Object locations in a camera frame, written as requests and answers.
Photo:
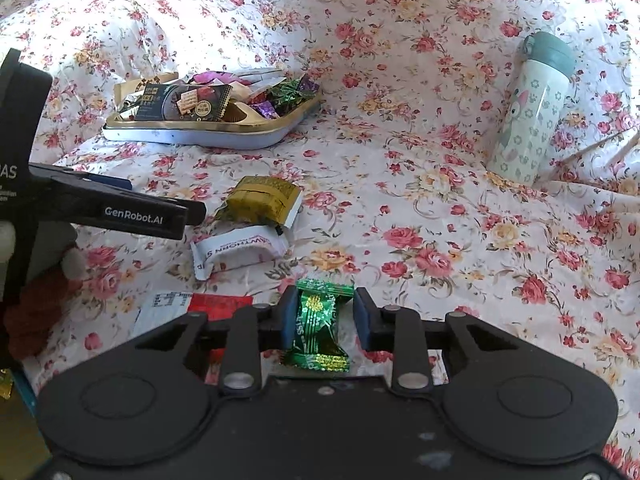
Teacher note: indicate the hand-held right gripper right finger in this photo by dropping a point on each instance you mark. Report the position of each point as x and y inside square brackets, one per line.
[361, 322]

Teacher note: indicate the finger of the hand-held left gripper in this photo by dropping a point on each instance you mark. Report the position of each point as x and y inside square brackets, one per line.
[115, 184]
[130, 210]

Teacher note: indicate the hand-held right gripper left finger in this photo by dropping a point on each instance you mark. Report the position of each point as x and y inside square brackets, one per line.
[288, 320]

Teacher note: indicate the small green foil candy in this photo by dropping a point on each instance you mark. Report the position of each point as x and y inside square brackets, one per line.
[320, 330]

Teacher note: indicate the olive green gold snack packet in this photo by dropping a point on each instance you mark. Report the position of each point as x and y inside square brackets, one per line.
[260, 197]

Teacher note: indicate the teal-rimmed cream tin box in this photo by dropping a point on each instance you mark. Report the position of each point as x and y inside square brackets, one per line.
[22, 425]

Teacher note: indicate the person's left hand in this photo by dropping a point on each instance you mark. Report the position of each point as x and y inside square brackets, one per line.
[35, 315]

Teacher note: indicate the white and red snack packet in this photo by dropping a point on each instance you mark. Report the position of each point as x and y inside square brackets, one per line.
[200, 305]

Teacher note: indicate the dark flat snack packet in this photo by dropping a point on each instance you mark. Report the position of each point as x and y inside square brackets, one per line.
[165, 101]

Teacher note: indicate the silver tin tray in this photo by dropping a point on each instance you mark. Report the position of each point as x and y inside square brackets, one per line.
[200, 136]

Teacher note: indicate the floral bed sheet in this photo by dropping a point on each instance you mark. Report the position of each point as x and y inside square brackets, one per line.
[425, 210]

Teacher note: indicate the pile of assorted snack packets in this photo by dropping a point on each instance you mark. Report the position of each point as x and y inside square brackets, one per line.
[280, 92]

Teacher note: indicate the gold foil candy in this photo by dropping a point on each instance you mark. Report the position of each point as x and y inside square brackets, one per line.
[4, 385]

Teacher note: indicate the mint patterned water bottle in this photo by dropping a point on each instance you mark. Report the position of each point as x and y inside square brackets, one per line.
[530, 120]

